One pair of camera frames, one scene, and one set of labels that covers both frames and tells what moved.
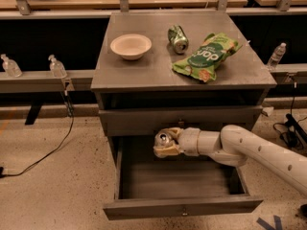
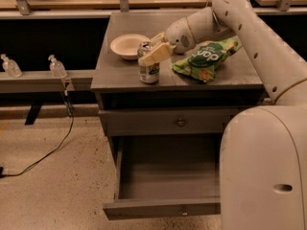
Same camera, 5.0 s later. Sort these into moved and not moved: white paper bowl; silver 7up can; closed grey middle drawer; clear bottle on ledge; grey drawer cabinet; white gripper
Moved: white gripper; silver 7up can
Not moved: grey drawer cabinet; white paper bowl; closed grey middle drawer; clear bottle on ledge
